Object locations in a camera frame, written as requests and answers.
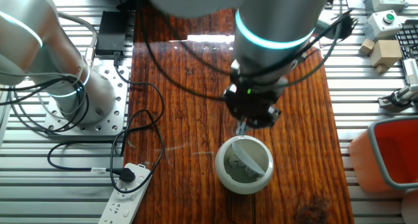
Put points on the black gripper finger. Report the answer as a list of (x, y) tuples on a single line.
[(271, 118), (232, 111)]

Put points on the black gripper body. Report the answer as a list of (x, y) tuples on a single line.
[(253, 103)]

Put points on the round white swing-lid trash can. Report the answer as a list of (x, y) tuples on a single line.
[(228, 181)]

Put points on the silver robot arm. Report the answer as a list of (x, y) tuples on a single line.
[(274, 21)]

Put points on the wood grain board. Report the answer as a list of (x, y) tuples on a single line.
[(196, 119)]

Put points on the small wooden block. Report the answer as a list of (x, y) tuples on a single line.
[(366, 46)]

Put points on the orange square bin grey rim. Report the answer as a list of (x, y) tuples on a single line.
[(392, 152)]

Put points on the large wooden block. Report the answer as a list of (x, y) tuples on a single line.
[(385, 52)]

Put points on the white power strip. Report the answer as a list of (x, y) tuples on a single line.
[(125, 201)]

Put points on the black power adapter brick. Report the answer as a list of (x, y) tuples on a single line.
[(111, 33)]

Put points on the grey box green button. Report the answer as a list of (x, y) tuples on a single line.
[(383, 25)]

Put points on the black keyboard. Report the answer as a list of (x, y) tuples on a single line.
[(408, 38)]

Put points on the beige round bin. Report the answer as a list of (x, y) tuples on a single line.
[(411, 207)]

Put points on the wrist camera with grey bracket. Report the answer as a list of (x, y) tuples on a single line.
[(339, 25)]

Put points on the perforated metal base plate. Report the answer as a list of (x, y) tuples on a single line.
[(111, 119)]

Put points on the small silver camera on mount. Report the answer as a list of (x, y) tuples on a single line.
[(403, 95)]

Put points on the silver ribbed camera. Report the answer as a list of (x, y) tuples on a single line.
[(411, 70)]

